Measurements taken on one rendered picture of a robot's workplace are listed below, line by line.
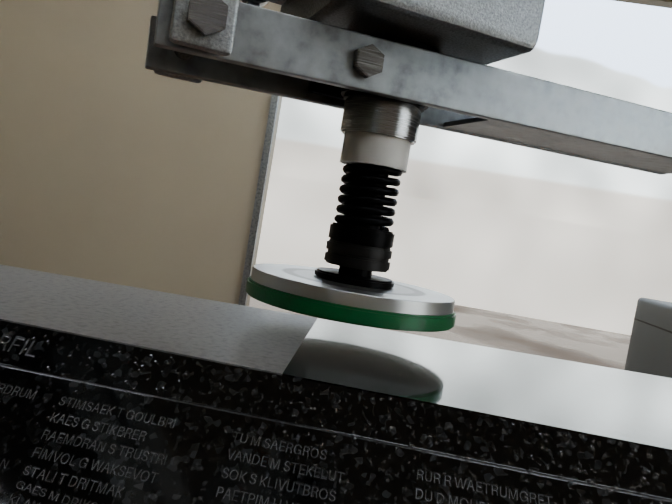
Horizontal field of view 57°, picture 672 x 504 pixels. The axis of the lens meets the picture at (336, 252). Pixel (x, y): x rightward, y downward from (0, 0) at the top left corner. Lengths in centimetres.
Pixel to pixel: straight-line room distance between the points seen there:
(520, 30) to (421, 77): 10
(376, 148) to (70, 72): 564
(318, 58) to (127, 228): 529
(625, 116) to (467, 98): 20
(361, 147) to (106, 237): 534
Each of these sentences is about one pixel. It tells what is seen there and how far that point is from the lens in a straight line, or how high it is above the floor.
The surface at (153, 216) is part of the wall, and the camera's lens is 574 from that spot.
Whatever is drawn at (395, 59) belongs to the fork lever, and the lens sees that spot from 61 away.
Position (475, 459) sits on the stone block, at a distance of 45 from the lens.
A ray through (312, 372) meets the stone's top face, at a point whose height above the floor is 80.
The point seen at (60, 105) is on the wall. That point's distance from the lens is 618.
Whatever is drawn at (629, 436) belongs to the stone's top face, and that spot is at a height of 80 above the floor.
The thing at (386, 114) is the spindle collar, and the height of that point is 103.
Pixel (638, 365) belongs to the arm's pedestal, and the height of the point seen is 68.
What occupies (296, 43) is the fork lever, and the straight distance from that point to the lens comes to 58.
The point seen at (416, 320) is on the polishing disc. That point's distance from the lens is 57.
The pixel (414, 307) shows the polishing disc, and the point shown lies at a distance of 57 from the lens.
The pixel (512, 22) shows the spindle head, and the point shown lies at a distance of 62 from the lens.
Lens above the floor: 92
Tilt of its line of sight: 3 degrees down
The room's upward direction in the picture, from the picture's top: 10 degrees clockwise
